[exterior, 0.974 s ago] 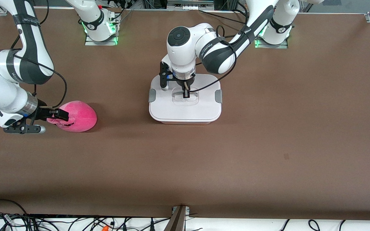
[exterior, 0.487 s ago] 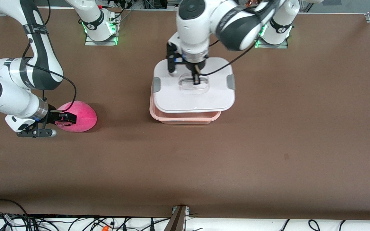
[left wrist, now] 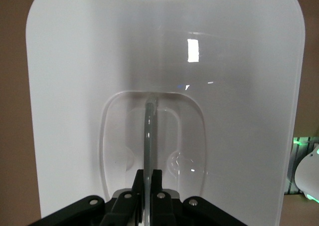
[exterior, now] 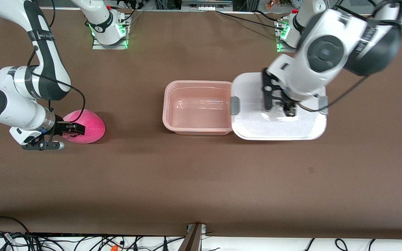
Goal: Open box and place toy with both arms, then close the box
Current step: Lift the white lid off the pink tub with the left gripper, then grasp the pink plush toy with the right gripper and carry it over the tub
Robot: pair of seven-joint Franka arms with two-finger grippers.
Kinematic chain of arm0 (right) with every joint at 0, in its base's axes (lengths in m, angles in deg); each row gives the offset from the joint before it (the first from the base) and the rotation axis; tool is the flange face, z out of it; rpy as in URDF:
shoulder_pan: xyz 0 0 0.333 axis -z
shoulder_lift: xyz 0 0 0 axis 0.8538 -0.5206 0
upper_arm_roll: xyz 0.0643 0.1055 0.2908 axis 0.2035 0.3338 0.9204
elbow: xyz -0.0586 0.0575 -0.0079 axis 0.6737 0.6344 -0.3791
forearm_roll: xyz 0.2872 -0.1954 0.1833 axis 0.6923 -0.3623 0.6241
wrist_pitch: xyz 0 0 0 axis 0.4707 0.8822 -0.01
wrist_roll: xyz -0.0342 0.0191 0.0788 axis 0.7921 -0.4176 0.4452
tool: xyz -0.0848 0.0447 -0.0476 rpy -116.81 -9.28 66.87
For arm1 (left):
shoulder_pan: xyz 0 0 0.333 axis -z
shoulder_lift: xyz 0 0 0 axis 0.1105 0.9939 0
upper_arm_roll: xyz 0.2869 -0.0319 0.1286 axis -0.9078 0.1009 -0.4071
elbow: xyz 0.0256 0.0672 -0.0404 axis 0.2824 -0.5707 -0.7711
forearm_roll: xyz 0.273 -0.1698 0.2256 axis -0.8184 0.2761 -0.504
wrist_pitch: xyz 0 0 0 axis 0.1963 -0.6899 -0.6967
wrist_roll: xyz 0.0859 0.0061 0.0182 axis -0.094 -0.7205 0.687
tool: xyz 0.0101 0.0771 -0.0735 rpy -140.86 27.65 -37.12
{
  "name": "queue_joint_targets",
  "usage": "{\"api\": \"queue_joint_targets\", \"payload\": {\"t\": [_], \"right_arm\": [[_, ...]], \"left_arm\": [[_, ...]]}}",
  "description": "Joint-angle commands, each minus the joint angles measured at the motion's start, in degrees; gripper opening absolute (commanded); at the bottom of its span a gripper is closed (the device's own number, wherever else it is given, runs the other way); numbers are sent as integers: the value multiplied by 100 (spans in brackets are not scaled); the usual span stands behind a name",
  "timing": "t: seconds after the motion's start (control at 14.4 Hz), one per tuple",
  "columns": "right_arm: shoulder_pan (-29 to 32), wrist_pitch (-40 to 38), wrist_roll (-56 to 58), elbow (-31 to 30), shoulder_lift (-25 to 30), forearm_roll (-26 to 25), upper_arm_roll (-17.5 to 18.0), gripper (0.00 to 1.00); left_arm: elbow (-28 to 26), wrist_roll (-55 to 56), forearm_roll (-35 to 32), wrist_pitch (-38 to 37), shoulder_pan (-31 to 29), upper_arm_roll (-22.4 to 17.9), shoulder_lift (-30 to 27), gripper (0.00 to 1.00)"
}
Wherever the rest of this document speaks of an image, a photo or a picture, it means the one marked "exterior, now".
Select pink plastic box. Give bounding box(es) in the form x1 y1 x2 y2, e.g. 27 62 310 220
163 80 235 136

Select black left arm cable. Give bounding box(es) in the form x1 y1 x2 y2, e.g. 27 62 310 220
300 0 402 113

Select tangled black cables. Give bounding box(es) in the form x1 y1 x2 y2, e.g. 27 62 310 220
0 231 187 251

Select long black table cable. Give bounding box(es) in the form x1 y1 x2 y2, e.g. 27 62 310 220
216 10 287 30

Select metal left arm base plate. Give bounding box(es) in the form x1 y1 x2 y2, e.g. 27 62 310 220
276 21 297 53

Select white box lid grey clips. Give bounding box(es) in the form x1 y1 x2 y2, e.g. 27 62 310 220
230 72 328 141

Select pink plush toy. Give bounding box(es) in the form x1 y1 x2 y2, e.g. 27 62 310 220
62 109 106 144

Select grey power strip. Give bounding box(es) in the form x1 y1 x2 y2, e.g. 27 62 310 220
182 0 233 11

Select short black table cable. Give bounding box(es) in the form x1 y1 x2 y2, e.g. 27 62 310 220
253 10 281 23

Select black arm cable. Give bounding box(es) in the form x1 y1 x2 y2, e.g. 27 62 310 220
27 47 87 124
300 0 402 113

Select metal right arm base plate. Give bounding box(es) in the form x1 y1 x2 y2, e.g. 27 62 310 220
92 19 129 50

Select black looping floor cable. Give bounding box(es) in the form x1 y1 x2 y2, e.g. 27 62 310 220
0 216 30 234

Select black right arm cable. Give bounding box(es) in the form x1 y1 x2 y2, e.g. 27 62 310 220
27 47 87 124

